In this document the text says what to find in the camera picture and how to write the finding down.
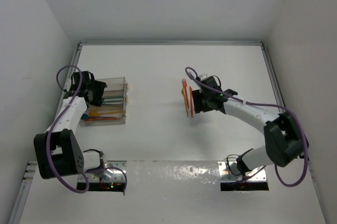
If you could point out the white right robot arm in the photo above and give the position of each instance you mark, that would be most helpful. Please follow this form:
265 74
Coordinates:
283 139

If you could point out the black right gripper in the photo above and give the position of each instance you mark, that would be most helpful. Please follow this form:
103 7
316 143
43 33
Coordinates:
199 107

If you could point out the orange plastic knife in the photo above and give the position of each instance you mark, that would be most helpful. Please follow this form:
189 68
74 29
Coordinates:
191 101

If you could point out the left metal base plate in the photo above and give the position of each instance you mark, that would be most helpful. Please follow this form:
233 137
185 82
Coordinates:
112 171

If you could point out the orange plastic spoon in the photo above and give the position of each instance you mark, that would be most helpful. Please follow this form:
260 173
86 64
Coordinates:
103 119

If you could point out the blue plastic spoon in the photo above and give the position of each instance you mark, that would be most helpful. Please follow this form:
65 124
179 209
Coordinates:
88 117

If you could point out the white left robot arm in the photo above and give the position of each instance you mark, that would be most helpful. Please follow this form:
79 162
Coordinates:
65 152

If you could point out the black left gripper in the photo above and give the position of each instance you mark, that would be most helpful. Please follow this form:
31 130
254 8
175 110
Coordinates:
99 88

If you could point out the metal base plate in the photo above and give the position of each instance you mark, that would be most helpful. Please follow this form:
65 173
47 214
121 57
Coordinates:
229 174
112 171

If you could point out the orange plastic fork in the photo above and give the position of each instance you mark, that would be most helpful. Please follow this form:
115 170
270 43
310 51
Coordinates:
184 84

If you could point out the clear acrylic utensil organizer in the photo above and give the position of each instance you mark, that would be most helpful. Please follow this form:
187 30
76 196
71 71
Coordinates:
113 108

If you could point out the yellow plastic spoon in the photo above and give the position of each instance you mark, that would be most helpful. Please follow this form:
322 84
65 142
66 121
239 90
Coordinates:
100 114

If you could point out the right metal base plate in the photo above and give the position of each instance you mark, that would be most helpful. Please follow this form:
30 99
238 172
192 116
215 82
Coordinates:
229 174

